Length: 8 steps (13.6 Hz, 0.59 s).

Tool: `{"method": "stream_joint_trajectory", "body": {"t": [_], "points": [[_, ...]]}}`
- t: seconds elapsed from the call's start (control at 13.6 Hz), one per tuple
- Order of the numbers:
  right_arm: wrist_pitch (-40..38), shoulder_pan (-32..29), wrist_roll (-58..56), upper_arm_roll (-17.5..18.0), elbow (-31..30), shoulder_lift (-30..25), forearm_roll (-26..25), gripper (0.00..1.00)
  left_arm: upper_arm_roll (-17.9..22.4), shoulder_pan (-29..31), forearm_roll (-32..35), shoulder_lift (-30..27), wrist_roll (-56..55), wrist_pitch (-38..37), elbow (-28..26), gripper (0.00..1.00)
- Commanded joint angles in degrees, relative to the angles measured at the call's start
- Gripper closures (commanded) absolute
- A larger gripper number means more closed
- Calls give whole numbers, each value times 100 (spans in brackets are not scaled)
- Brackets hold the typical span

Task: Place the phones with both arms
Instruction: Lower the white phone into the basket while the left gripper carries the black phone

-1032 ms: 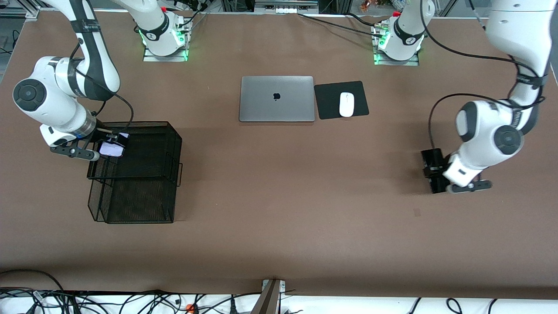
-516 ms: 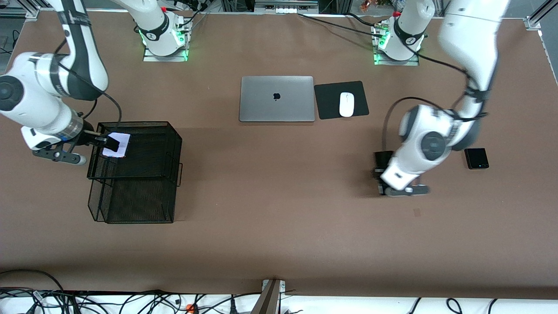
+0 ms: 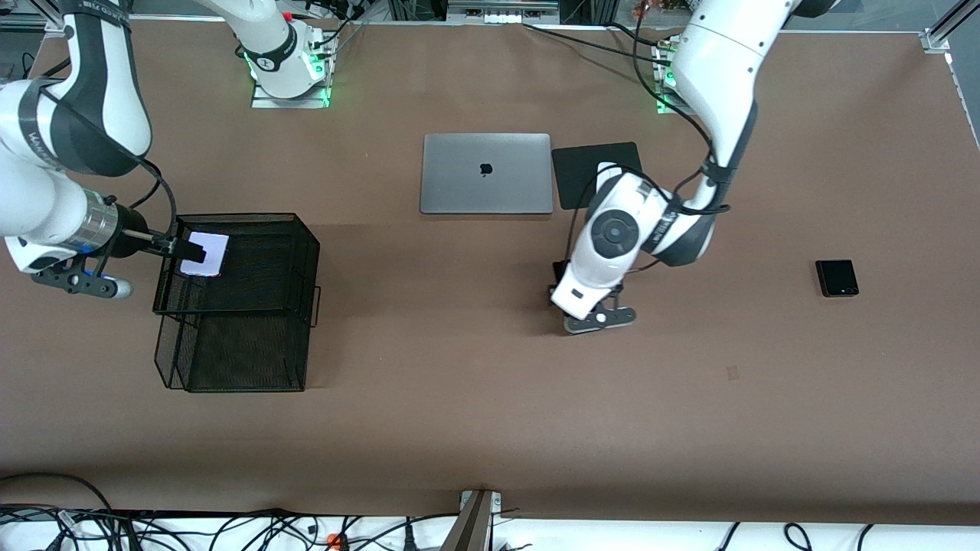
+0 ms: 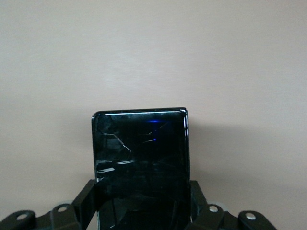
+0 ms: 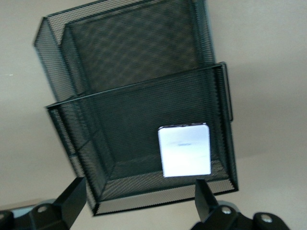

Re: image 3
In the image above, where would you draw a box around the white flip phone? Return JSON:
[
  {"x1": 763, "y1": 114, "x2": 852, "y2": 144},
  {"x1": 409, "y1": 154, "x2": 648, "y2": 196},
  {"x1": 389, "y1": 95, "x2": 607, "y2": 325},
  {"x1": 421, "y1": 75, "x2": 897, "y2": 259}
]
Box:
[{"x1": 178, "y1": 232, "x2": 230, "y2": 279}]

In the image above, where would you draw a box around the long black smartphone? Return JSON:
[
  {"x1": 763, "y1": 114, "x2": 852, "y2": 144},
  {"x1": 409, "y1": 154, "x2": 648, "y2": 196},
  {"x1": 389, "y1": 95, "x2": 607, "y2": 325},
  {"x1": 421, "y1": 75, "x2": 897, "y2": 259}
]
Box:
[{"x1": 550, "y1": 260, "x2": 575, "y2": 308}]

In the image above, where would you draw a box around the small black flip phone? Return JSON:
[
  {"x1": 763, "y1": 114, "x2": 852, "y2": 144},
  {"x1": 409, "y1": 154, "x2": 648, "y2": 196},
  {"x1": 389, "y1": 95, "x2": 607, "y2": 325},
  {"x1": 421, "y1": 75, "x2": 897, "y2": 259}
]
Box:
[{"x1": 815, "y1": 259, "x2": 860, "y2": 298}]

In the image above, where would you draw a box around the black mouse pad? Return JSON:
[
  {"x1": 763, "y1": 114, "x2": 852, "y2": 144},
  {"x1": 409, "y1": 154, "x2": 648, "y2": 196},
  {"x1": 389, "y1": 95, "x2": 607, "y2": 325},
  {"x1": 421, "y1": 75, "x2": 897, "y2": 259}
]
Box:
[{"x1": 551, "y1": 142, "x2": 642, "y2": 210}]

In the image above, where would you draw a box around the silver closed laptop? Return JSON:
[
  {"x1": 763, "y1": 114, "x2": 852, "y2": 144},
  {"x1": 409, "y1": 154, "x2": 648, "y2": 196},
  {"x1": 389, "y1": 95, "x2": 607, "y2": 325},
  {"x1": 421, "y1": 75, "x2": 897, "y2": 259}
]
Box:
[{"x1": 420, "y1": 133, "x2": 554, "y2": 215}]

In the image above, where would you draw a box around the grey power strip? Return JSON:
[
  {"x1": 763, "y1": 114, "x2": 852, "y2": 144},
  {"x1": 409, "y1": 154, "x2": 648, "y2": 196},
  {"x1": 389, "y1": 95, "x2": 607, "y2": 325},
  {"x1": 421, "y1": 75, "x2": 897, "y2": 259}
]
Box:
[{"x1": 448, "y1": 0, "x2": 560, "y2": 24}]

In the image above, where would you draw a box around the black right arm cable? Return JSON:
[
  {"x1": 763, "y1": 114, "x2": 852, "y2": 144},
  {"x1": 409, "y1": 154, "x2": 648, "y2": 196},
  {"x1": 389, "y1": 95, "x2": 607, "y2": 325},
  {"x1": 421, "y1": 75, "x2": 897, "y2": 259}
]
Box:
[{"x1": 23, "y1": 69, "x2": 178, "y2": 238}]

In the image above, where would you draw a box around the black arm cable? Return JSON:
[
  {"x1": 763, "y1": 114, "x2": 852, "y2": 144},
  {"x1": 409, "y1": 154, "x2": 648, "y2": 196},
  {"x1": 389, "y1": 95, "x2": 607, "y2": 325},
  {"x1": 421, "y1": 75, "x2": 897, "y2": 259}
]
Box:
[
  {"x1": 563, "y1": 23, "x2": 732, "y2": 265},
  {"x1": 23, "y1": 69, "x2": 178, "y2": 238}
]

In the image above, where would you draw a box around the black wire mesh basket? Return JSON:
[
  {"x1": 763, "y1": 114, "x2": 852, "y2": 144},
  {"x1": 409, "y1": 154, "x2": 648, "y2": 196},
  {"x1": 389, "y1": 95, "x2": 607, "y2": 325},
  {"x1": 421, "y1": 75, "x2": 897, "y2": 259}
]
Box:
[{"x1": 152, "y1": 213, "x2": 322, "y2": 394}]

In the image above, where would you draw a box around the aluminium arm base plate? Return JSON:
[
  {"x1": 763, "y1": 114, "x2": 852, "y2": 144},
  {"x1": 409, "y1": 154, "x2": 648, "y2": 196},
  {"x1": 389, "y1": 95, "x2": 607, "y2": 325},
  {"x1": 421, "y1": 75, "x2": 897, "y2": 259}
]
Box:
[
  {"x1": 653, "y1": 38, "x2": 694, "y2": 116},
  {"x1": 251, "y1": 34, "x2": 338, "y2": 109}
]

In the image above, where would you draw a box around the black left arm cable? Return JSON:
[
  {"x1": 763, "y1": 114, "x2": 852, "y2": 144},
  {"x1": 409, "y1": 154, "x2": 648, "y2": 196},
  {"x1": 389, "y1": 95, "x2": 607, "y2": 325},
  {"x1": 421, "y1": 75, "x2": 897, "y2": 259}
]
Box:
[{"x1": 563, "y1": 23, "x2": 732, "y2": 265}]

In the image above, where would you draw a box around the aluminium frame profile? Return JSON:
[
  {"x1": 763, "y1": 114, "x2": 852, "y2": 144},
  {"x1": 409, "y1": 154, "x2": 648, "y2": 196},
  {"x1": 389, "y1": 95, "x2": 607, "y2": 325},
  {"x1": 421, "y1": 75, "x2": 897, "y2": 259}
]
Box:
[
  {"x1": 0, "y1": 11, "x2": 68, "y2": 35},
  {"x1": 923, "y1": 0, "x2": 980, "y2": 54}
]

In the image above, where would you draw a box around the black cable on table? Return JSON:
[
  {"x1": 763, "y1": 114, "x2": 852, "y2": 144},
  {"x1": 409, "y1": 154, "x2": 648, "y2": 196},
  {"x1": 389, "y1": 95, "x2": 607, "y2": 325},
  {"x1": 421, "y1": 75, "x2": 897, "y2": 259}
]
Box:
[{"x1": 523, "y1": 23, "x2": 675, "y2": 66}]

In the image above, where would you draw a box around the aluminium camera mount post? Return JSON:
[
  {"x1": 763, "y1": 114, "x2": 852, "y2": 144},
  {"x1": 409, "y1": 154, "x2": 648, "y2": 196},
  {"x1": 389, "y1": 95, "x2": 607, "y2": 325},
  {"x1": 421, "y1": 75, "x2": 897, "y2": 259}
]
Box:
[{"x1": 440, "y1": 490, "x2": 502, "y2": 551}]

